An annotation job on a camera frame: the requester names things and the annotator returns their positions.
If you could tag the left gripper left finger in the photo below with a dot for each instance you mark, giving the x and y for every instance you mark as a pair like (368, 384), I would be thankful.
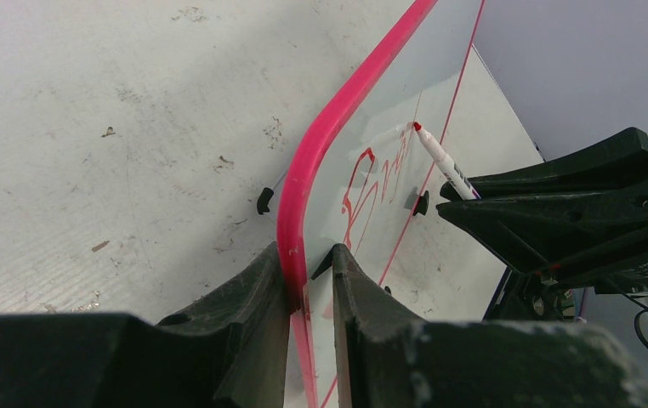
(227, 349)

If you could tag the black whiteboard clip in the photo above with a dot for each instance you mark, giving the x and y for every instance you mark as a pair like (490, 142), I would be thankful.
(421, 205)
(263, 201)

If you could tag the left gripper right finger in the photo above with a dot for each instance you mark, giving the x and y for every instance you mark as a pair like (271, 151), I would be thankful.
(388, 356)

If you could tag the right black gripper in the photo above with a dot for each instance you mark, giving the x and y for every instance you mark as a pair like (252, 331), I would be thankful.
(578, 220)

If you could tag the pink framed whiteboard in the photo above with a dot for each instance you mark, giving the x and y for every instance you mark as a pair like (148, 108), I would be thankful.
(360, 167)

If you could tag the white whiteboard marker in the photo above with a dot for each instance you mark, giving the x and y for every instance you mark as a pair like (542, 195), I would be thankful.
(446, 164)

